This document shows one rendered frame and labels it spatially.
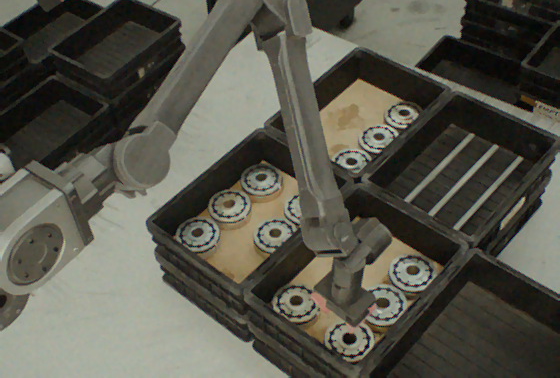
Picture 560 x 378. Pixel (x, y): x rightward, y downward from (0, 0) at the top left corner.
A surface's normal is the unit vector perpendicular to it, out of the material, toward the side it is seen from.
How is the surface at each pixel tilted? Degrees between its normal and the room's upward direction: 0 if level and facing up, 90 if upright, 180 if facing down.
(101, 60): 0
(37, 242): 90
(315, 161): 50
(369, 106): 0
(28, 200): 0
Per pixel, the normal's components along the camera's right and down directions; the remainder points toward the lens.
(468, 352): -0.07, -0.65
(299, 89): 0.52, -0.06
